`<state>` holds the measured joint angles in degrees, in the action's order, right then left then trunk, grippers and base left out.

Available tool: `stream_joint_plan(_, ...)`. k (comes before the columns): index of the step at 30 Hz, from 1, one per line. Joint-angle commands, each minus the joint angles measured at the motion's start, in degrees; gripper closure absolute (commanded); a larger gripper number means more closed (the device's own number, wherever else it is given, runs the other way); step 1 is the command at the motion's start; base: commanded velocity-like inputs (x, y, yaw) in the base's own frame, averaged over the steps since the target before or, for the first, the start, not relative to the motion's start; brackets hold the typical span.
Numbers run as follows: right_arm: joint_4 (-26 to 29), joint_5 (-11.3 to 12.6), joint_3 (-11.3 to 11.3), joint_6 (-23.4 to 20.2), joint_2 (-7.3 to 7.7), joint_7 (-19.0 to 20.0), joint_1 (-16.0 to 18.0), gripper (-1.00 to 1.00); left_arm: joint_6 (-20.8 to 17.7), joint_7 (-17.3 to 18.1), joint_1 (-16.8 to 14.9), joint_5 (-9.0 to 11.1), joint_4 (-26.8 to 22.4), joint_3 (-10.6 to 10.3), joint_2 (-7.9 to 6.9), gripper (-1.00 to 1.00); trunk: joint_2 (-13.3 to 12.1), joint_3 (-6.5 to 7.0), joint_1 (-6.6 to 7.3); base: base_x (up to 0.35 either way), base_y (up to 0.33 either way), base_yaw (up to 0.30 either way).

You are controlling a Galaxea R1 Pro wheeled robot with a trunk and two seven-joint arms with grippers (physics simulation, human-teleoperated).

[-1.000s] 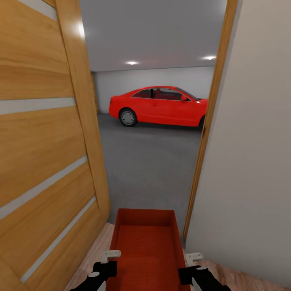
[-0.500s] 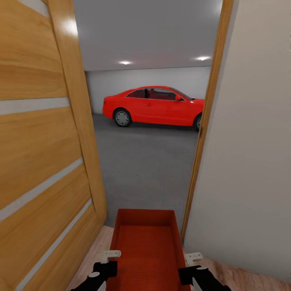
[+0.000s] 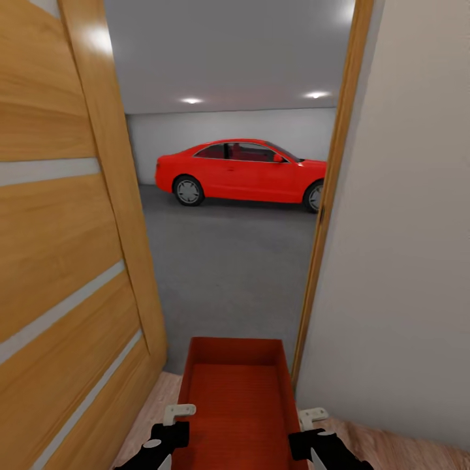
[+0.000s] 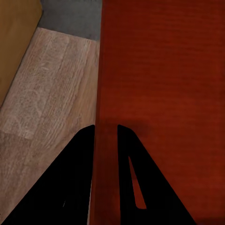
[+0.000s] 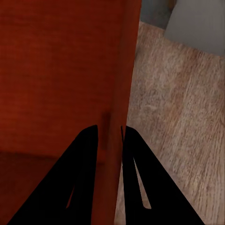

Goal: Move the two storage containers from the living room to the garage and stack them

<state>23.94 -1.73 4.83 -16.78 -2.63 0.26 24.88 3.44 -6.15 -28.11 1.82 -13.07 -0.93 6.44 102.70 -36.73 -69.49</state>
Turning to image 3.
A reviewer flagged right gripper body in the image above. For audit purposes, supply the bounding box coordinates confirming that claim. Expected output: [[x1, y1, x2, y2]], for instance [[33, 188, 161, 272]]
[[289, 429, 324, 462]]

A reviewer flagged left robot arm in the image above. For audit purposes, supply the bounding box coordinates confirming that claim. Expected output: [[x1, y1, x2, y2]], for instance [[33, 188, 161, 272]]
[[114, 404, 196, 470]]

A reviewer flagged storage box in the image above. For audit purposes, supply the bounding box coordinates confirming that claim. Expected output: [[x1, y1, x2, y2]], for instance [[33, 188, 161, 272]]
[[171, 337, 309, 470]]

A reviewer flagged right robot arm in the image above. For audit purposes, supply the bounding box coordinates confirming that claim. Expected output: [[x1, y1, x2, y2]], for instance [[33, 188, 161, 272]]
[[289, 407, 374, 470]]

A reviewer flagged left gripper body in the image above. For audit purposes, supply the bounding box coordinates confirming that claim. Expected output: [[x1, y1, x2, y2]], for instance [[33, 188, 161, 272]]
[[151, 421, 190, 450]]

